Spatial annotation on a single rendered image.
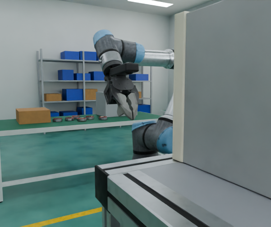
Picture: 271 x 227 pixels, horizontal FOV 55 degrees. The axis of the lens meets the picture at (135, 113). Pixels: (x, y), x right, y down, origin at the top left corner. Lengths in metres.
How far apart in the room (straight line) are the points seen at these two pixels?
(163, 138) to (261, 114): 0.78
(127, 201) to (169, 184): 0.05
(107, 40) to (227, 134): 0.69
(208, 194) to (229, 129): 0.08
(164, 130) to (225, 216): 0.83
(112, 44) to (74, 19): 6.58
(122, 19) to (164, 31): 1.48
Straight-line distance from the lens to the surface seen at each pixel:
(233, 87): 0.30
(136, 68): 0.79
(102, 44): 0.93
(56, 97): 6.65
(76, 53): 6.79
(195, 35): 0.35
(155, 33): 8.51
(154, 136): 1.08
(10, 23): 7.18
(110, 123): 3.17
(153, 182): 0.30
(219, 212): 0.25
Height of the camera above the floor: 1.23
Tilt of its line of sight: 7 degrees down
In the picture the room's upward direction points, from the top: straight up
